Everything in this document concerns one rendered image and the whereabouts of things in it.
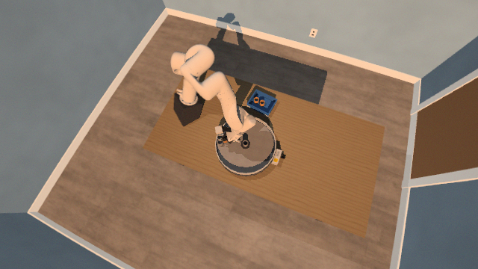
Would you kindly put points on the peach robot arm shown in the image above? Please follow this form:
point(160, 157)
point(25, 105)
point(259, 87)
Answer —
point(191, 65)

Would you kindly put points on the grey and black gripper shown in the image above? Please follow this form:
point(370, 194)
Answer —
point(230, 136)

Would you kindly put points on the blue crate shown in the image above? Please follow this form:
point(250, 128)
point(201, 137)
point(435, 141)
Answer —
point(268, 105)

